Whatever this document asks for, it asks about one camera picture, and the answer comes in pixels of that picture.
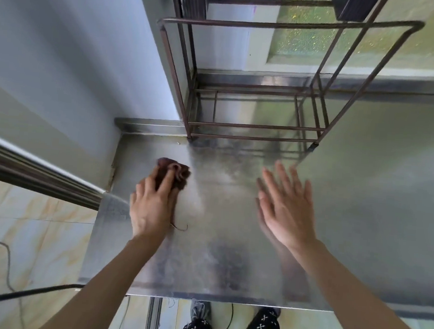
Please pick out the person's left hand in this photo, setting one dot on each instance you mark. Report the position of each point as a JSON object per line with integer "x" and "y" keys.
{"x": 153, "y": 213}

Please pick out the person's right hand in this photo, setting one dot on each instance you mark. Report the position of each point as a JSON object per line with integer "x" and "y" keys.
{"x": 291, "y": 217}

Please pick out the brown cleaning cloth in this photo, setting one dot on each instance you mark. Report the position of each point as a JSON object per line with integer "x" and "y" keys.
{"x": 180, "y": 172}

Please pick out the person's right forearm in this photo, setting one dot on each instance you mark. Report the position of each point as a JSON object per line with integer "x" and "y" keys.
{"x": 359, "y": 305}

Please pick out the person's left forearm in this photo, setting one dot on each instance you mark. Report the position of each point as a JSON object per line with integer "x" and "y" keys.
{"x": 102, "y": 292}

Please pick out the stainless steel countertop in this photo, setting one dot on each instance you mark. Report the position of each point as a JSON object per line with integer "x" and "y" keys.
{"x": 366, "y": 219}

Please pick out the steel floor track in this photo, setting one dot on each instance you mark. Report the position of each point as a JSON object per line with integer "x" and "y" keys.
{"x": 152, "y": 318}

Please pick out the textured glass window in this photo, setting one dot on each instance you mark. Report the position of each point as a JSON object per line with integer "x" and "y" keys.
{"x": 305, "y": 42}

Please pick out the steel door frame rail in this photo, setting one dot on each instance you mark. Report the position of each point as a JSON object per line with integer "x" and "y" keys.
{"x": 33, "y": 170}

